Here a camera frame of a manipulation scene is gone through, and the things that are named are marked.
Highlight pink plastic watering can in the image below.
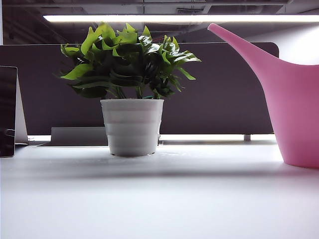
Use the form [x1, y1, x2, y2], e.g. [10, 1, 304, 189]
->
[207, 23, 319, 169]

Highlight white ribbed plant pot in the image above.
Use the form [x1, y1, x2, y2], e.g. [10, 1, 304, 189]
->
[100, 99, 165, 157]

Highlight green leafy plant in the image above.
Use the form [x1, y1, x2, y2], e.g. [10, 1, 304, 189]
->
[53, 21, 202, 100]

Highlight dark grey desk partition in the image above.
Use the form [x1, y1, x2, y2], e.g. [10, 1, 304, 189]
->
[0, 41, 280, 136]

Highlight long ceiling light strip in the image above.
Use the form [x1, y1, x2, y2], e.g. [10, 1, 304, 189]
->
[42, 14, 319, 23]

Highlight white screen stand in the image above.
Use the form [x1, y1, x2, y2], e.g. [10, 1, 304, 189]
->
[15, 67, 30, 145]

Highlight black glossy screen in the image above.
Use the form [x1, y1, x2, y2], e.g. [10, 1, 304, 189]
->
[0, 66, 18, 158]

